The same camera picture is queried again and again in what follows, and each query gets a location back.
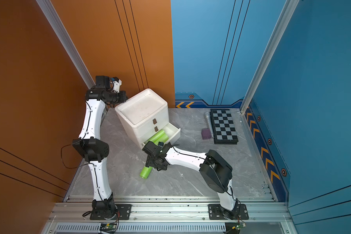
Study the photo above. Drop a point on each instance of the grey microphone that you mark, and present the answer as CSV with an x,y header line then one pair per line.
x,y
209,123

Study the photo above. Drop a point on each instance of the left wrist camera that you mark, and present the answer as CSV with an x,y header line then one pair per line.
x,y
111,84

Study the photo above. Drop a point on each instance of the aluminium front rail frame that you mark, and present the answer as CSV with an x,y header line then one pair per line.
x,y
168,215

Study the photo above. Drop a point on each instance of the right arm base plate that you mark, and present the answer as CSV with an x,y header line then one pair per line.
x,y
216,212

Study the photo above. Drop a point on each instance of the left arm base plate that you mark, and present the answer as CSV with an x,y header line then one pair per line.
x,y
124,211

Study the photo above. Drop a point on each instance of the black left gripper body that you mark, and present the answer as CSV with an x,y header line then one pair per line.
x,y
119,98

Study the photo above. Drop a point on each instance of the right green circuit board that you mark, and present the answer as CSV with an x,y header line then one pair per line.
x,y
238,227

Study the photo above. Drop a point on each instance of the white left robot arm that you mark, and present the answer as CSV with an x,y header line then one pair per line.
x,y
95,151

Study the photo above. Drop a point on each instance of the white bottom drawer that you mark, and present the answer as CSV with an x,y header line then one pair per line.
x,y
168,134

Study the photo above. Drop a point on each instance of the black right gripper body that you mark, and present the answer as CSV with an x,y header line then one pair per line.
x,y
152,162

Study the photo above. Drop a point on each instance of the white three-drawer storage box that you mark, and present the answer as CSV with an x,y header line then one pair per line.
x,y
144,115

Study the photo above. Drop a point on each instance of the left green circuit board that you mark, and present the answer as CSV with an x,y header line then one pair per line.
x,y
108,228

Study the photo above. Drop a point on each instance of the black white checkerboard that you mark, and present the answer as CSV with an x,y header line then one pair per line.
x,y
223,127

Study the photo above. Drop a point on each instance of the purple cube block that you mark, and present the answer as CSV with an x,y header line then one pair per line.
x,y
206,134

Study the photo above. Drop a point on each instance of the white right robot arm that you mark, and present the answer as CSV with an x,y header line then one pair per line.
x,y
215,170

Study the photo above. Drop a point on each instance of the green circuit board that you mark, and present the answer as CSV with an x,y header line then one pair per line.
x,y
108,228
238,227

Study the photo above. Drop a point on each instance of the green trash bag roll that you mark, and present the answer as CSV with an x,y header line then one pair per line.
x,y
156,136
163,138
145,172

